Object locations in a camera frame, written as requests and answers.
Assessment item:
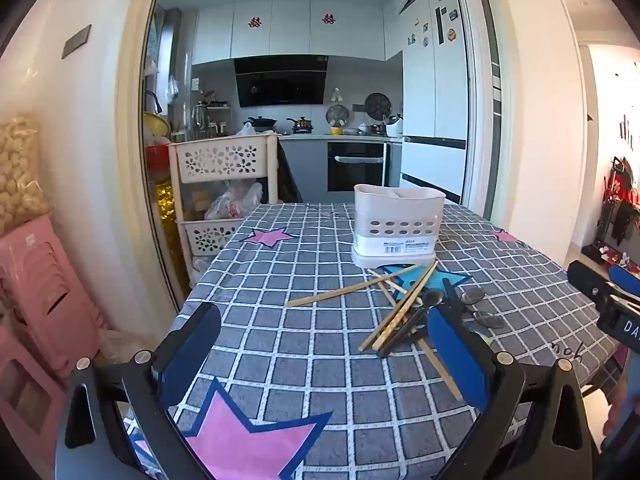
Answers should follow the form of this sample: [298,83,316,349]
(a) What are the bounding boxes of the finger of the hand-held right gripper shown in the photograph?
[607,264,640,291]
[567,260,618,307]

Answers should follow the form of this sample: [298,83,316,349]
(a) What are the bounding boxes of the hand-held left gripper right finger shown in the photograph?
[426,304,608,480]

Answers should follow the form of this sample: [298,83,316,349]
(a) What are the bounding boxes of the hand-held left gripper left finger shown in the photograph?
[55,301,223,480]

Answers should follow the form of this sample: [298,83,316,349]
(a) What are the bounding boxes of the pile of wooden chopsticks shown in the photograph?
[358,259,440,352]

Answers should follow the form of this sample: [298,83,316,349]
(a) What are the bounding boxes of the white perforated utensil holder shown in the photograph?
[351,183,446,270]

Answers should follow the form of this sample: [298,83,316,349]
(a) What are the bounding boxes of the person's right hand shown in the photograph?
[602,384,629,437]

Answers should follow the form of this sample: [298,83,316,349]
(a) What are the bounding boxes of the red hanging decorations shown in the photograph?
[594,155,640,267]

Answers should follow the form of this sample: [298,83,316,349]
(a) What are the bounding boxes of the grey checkered star tablecloth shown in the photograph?
[122,202,623,480]

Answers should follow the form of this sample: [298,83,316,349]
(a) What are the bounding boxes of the gold foil bundle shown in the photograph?
[154,183,177,222]

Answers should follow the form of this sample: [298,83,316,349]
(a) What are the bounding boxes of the stack of pink plastic stools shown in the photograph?
[0,215,108,466]

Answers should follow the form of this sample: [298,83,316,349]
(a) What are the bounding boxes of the crumpled plastic bag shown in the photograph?
[204,180,264,221]

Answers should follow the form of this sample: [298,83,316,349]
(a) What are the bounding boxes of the cream flower-perforated storage cart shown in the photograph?
[168,134,279,288]

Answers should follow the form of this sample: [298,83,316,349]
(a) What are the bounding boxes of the black built-in oven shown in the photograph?
[327,140,387,193]

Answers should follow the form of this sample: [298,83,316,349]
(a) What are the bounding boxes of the grey kitchen base cabinet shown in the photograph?
[277,137,404,204]

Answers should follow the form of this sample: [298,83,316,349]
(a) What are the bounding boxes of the white refrigerator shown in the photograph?
[399,0,472,207]

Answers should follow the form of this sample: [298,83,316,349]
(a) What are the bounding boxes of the bag of white puffed snacks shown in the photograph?
[0,114,52,235]

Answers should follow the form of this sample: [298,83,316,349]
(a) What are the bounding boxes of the black range hood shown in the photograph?
[233,54,329,109]

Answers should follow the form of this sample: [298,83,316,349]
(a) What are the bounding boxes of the white upper kitchen cabinets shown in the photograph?
[192,0,404,66]

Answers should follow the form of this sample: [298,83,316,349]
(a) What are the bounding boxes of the grey wall plate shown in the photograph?
[62,24,93,59]

